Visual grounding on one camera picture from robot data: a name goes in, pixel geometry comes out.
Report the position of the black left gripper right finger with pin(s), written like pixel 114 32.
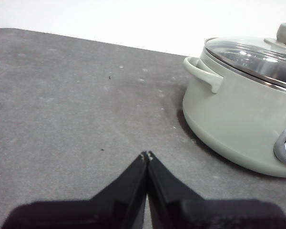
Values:
pixel 193 214

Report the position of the pale green electric cooking pot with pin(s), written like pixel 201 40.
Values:
pixel 228 119

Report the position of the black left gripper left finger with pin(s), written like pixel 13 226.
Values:
pixel 109 210

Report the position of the glass lid with green knob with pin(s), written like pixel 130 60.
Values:
pixel 252 57

